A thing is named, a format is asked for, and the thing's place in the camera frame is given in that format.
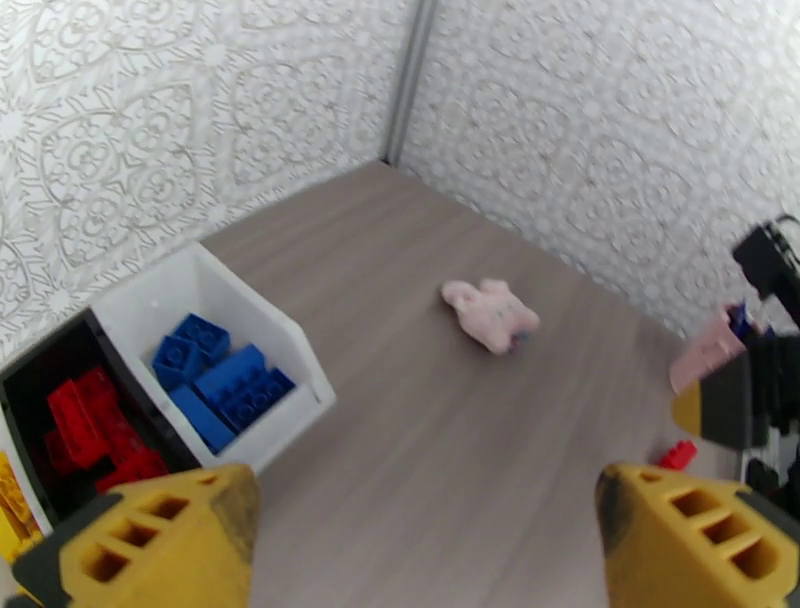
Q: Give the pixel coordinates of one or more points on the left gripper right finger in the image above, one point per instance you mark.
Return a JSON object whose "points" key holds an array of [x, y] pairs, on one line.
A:
{"points": [[687, 550]]}

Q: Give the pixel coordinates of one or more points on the pink plush toy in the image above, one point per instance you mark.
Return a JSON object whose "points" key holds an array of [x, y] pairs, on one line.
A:
{"points": [[490, 312]]}

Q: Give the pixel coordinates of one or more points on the yellow lego brick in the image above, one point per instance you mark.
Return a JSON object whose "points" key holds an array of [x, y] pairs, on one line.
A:
{"points": [[15, 544], [12, 487]]}

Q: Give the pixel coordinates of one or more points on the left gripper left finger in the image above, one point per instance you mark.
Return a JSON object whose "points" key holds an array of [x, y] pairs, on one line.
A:
{"points": [[156, 550]]}

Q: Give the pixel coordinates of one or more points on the white plastic bin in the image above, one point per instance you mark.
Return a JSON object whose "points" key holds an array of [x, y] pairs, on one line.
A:
{"points": [[36, 506], [287, 350]]}

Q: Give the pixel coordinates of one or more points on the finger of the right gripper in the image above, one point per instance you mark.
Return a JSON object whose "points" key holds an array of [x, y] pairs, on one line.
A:
{"points": [[731, 406]]}

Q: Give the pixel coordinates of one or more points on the small red curved lego brick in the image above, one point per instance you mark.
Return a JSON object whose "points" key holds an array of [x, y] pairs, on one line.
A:
{"points": [[57, 451]]}

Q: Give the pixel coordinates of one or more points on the blue marker pen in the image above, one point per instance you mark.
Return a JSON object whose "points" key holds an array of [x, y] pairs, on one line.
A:
{"points": [[739, 319]]}

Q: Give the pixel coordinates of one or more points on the small blue lego brick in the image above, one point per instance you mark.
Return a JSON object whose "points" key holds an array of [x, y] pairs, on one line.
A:
{"points": [[203, 334]]}

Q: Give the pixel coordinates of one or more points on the aluminium corner post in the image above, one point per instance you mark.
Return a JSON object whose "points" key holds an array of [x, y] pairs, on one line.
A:
{"points": [[409, 81]]}

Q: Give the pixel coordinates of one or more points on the black plastic bin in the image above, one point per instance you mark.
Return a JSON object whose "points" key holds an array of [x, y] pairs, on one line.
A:
{"points": [[37, 387]]}

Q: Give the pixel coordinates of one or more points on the pink pen cup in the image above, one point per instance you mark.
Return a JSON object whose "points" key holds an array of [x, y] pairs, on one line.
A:
{"points": [[712, 350]]}

